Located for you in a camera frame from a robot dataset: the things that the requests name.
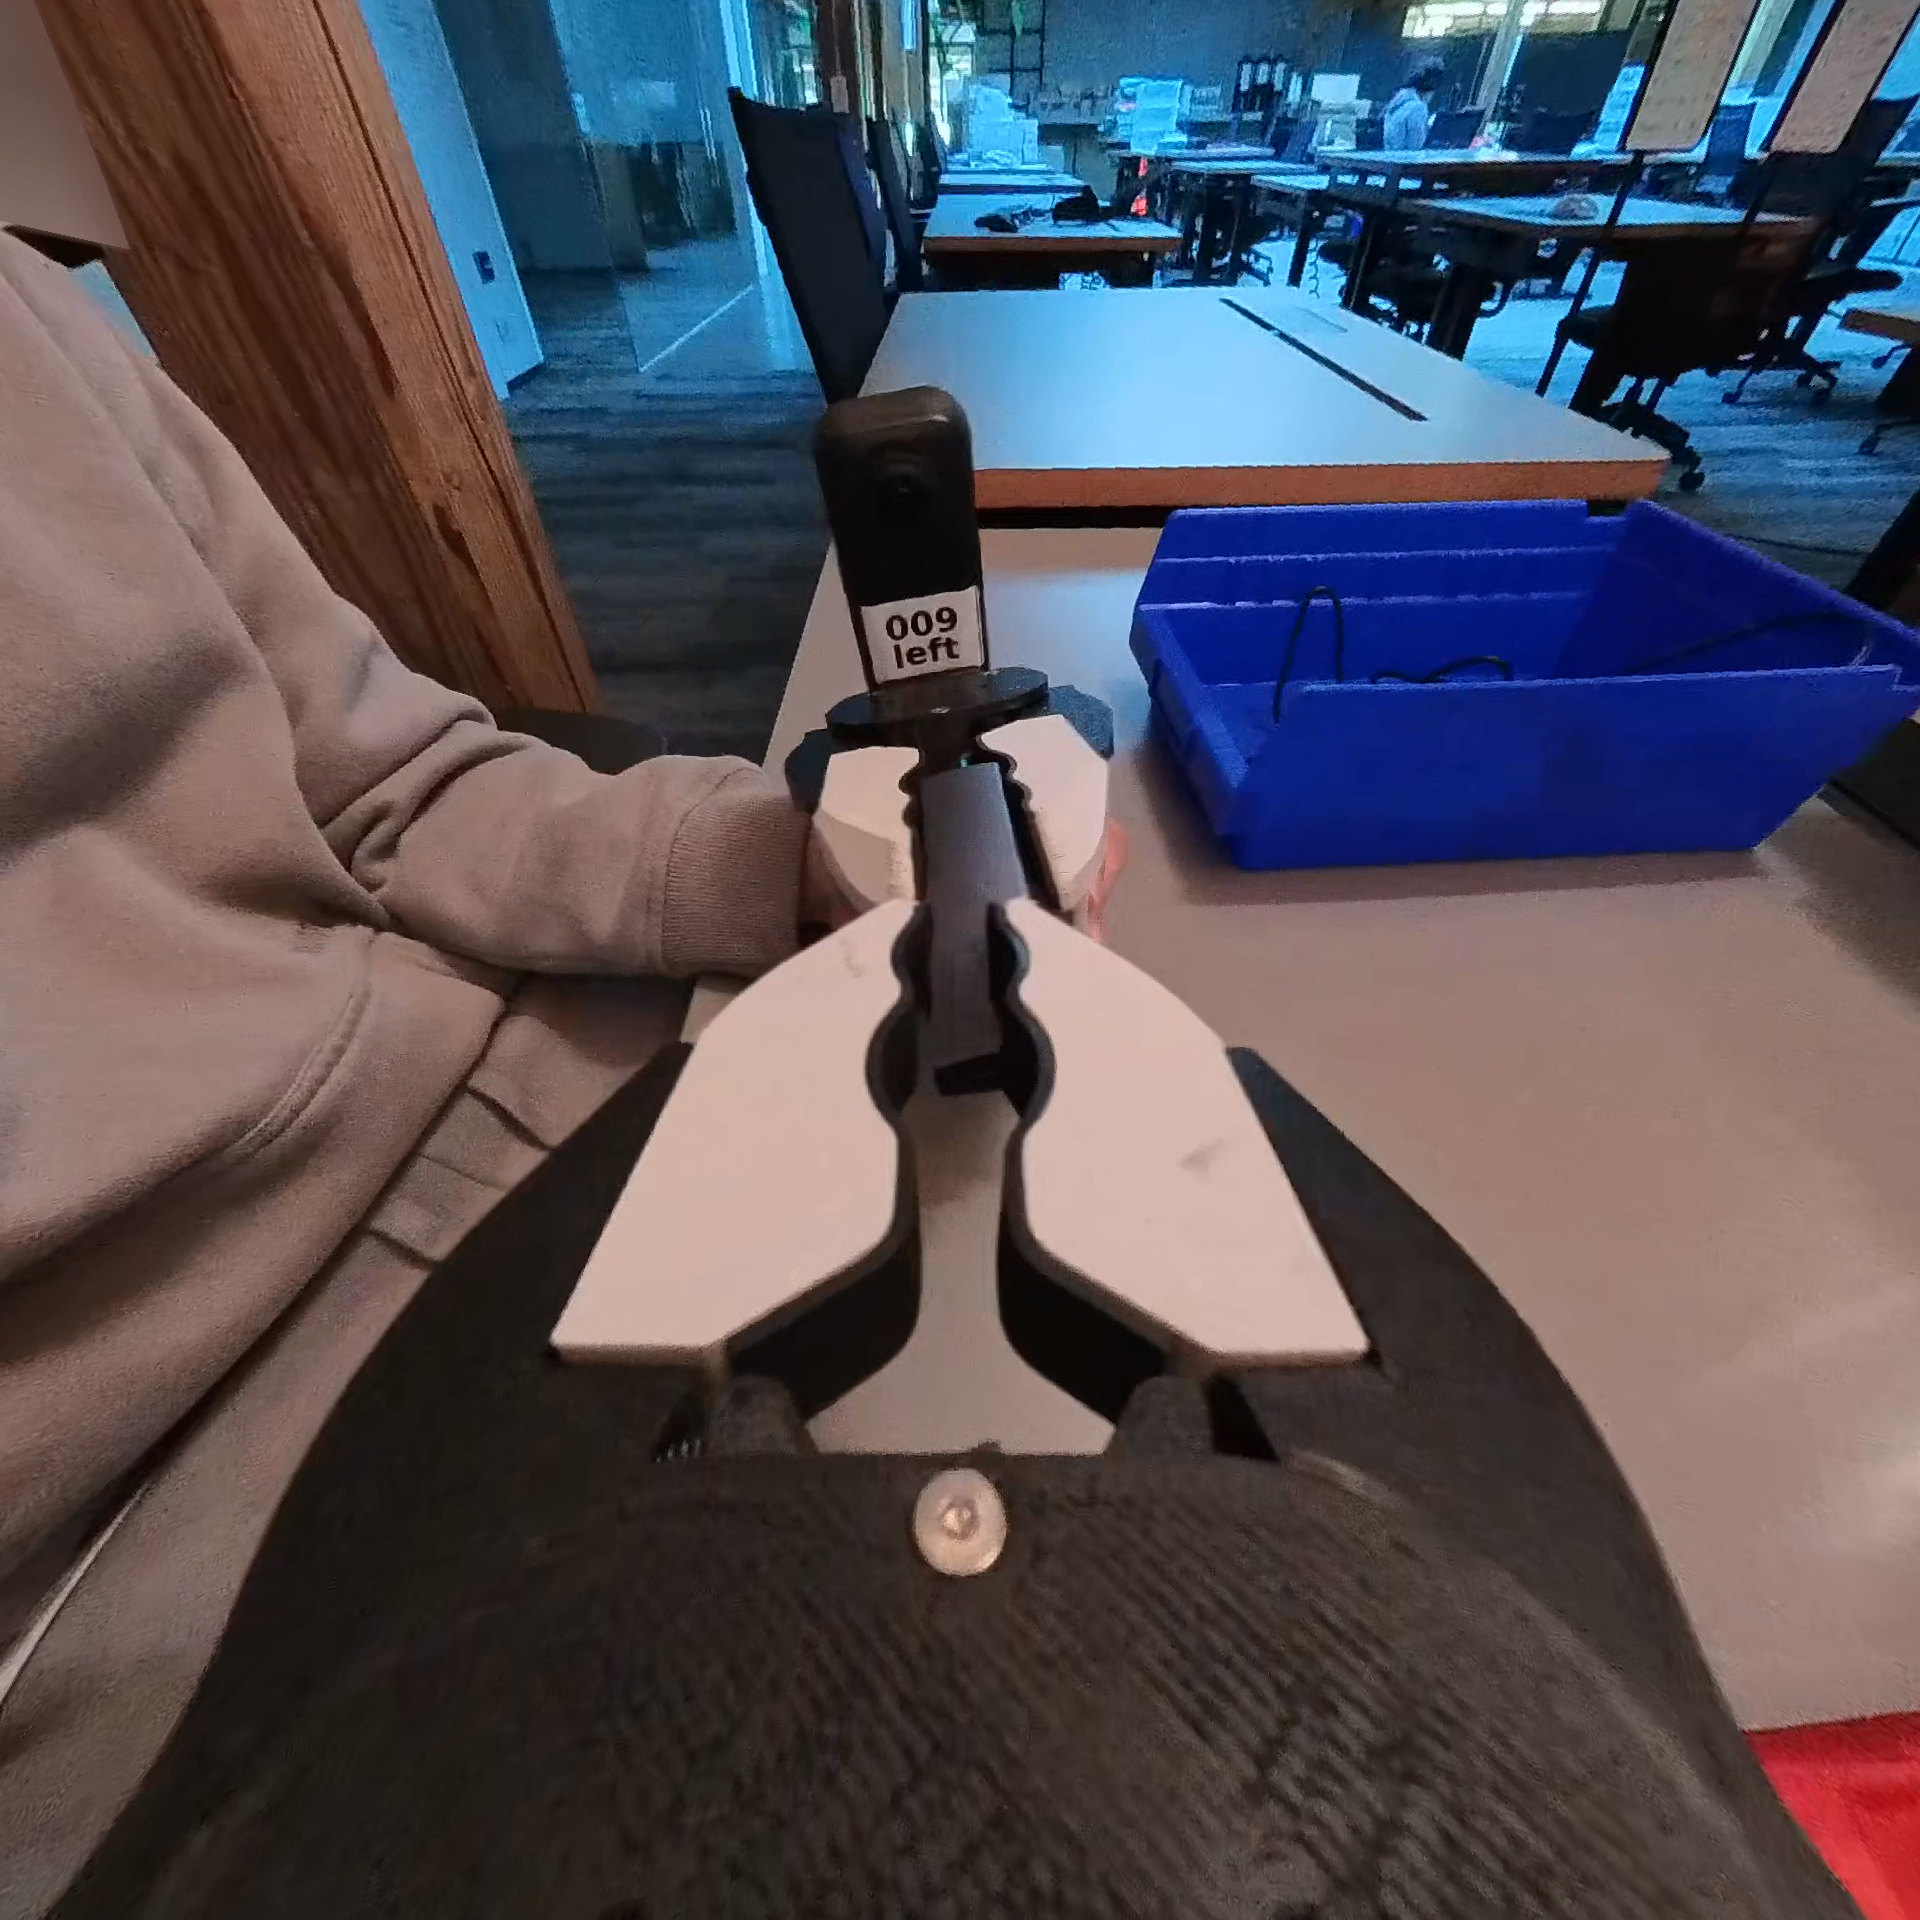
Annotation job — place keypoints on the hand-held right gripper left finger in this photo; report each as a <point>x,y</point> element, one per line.
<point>734,1184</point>

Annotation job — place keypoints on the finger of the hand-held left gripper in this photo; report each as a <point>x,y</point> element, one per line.
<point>863,832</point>
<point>1069,809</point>

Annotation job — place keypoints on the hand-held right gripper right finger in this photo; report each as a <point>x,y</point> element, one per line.
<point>1186,1184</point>

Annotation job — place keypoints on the grey usb hub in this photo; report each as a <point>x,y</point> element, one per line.
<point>962,930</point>

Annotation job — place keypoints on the red plastic bin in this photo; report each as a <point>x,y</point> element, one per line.
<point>1852,1828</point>

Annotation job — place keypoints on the person's left forearm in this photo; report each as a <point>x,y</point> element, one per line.
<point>601,855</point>

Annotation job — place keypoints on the person's left hand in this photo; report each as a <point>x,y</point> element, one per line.
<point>1113,884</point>

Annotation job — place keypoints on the white table wooden edge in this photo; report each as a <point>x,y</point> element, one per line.
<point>1126,388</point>

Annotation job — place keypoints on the black office chair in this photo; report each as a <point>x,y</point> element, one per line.
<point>811,225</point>

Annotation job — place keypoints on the blue plastic bin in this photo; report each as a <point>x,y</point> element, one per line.
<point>1426,795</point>

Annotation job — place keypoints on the person's clothed body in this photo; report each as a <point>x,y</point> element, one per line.
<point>181,900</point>

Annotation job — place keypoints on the wooden pillar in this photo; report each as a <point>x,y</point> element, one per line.
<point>300,300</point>

